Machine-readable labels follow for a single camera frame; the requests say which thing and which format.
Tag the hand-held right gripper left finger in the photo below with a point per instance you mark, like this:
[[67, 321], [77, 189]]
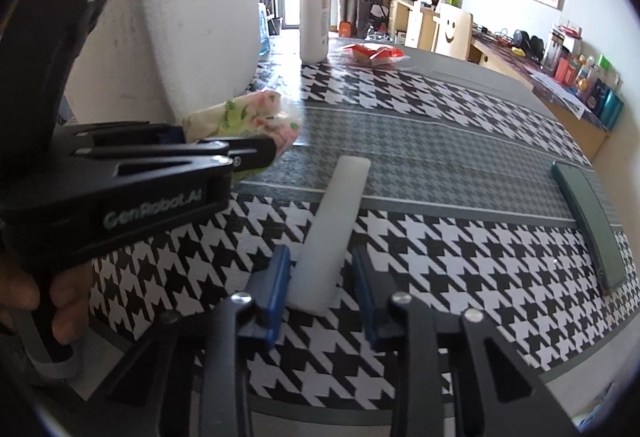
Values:
[[276, 302]]

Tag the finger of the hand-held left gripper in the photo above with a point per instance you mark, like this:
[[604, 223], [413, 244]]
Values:
[[125, 133], [250, 154]]

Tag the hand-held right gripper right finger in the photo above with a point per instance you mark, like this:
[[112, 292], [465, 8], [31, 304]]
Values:
[[367, 302]]

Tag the floral tissue packet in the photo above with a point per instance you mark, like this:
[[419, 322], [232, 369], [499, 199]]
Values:
[[250, 112]]

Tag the white plastic bar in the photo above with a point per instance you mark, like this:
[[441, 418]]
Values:
[[330, 227]]

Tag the white foam box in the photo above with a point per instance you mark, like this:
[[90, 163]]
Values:
[[200, 17]]

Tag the person's left hand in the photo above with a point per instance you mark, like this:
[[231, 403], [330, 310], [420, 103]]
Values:
[[72, 302]]

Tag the orange bag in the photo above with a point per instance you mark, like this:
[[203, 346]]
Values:
[[345, 28]]

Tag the red white snack packet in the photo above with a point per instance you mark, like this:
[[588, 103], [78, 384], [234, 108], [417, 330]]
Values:
[[372, 53]]

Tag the houndstooth tablecloth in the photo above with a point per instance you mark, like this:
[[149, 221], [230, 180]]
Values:
[[450, 142]]

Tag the black metal chair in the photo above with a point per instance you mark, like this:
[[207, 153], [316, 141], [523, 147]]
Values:
[[371, 9]]

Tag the wooden desk with drawers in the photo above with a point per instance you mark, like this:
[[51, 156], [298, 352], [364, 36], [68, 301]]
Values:
[[405, 17]]

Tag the wooden smiley face chair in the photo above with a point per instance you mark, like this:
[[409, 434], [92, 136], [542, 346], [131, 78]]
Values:
[[452, 32]]

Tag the dark green case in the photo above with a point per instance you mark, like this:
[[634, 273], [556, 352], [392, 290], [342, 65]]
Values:
[[592, 227]]

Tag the wooden desk with patterned cover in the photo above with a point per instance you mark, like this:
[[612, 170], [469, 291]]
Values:
[[565, 117]]

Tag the white papers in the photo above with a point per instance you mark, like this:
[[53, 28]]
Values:
[[557, 89]]

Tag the black headphones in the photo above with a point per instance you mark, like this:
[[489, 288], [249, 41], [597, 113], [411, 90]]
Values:
[[527, 42]]

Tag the steel thermos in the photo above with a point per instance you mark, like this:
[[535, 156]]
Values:
[[552, 49]]

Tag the row of toiletry bottles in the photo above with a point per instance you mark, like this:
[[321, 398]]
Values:
[[595, 87]]

